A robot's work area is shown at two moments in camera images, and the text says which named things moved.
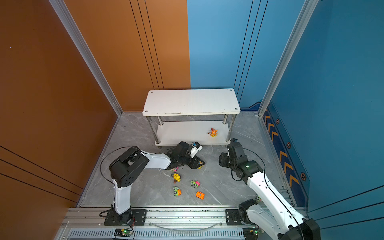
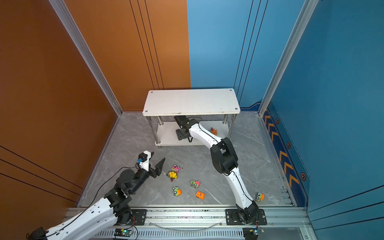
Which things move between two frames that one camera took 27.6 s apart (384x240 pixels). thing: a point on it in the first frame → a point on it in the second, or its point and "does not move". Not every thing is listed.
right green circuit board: (251, 233) does not move
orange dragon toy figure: (214, 133) does not move
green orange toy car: (177, 192) does not move
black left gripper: (196, 161) → (157, 171)
